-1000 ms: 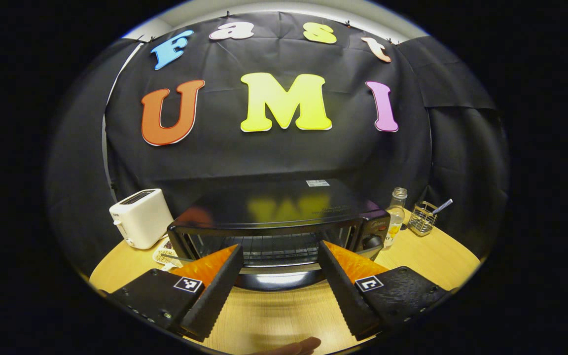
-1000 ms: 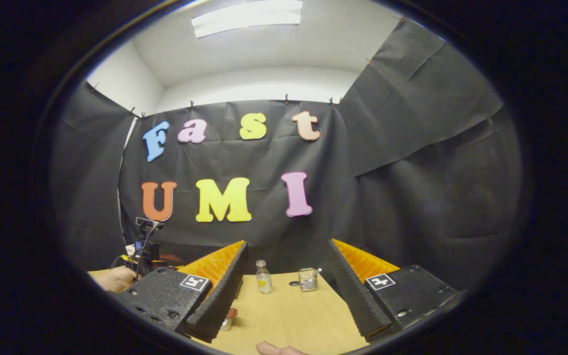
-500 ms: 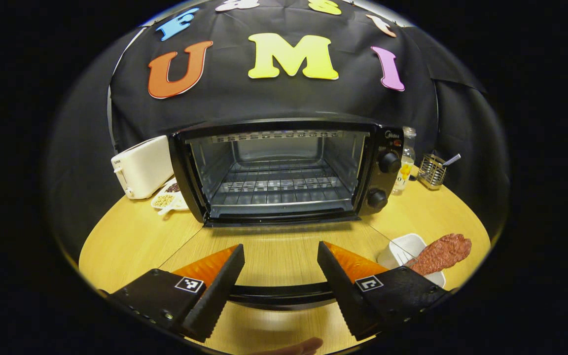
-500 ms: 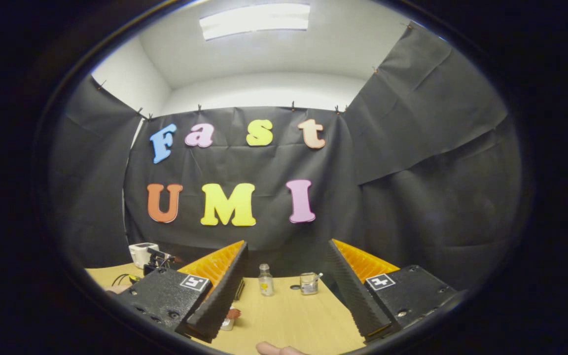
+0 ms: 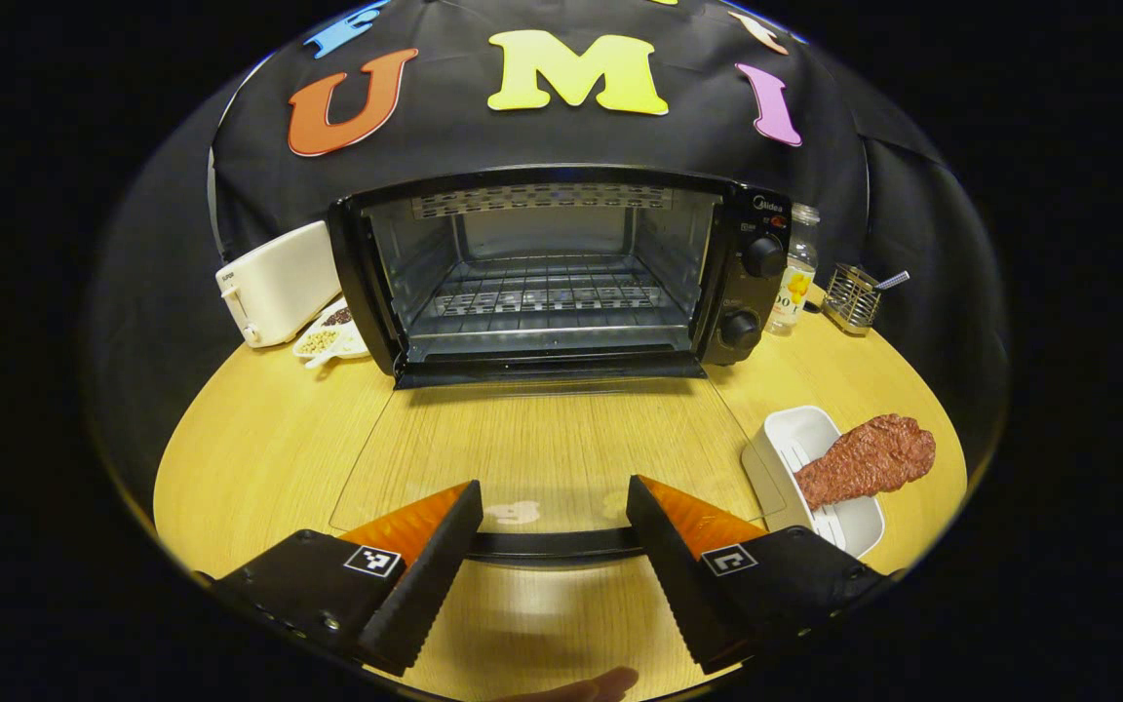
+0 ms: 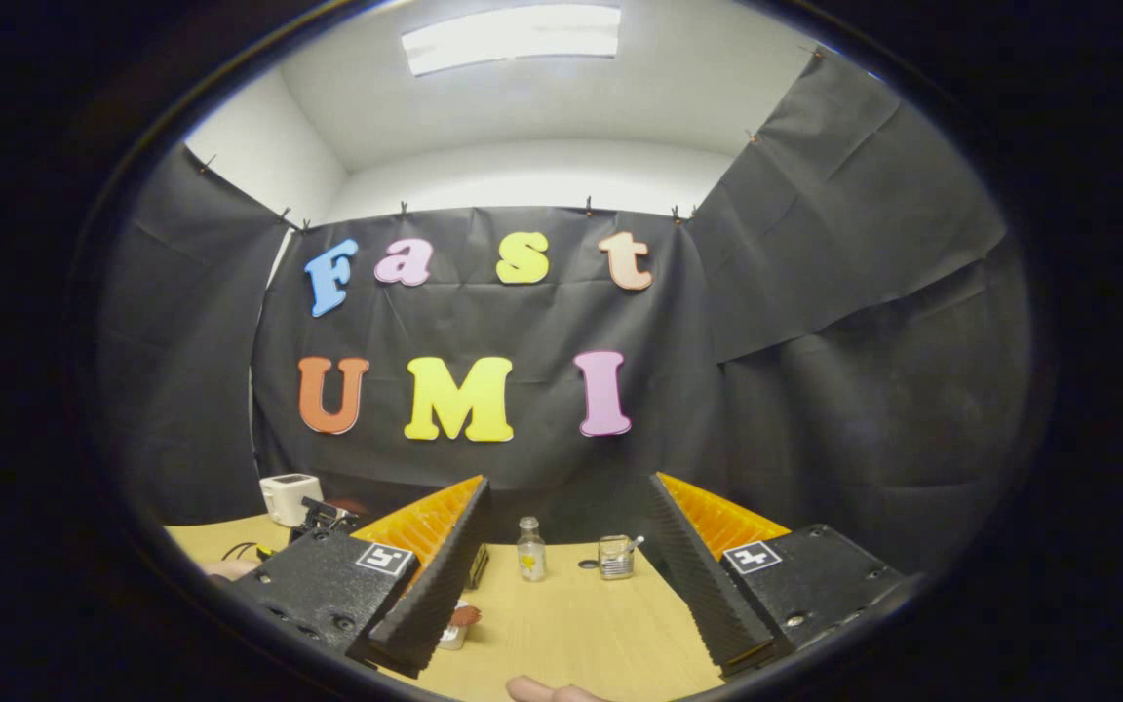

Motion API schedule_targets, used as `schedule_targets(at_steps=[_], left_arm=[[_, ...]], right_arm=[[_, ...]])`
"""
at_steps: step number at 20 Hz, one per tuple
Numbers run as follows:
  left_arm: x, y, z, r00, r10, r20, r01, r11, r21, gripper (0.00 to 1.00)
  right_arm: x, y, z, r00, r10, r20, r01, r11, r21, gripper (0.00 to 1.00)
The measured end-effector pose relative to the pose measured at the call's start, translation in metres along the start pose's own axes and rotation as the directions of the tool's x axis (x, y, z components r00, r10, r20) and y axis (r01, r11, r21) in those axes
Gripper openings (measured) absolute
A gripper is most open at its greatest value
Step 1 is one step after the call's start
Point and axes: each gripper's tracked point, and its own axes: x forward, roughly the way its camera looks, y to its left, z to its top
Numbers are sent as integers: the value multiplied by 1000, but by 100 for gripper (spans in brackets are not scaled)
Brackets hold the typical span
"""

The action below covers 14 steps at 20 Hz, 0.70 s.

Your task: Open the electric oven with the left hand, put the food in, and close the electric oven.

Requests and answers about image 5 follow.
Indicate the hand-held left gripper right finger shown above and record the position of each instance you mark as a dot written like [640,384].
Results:
[683,585]

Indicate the white rectangular tray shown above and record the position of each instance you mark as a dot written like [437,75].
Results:
[795,439]

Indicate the small metal utensil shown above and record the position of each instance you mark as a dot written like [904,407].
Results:
[893,281]

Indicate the clear glass bottle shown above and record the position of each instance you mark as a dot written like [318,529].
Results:
[793,283]

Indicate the brown meat piece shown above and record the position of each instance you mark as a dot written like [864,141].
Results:
[869,458]

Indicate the white divided seasoning dish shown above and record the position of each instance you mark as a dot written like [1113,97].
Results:
[323,341]

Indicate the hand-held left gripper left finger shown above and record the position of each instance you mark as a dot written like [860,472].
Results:
[425,585]

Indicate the black backdrop cloth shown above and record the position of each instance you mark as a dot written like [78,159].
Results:
[484,136]

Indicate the white toaster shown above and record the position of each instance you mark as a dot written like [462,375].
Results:
[279,288]

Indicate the black electric oven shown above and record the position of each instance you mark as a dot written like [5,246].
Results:
[752,292]

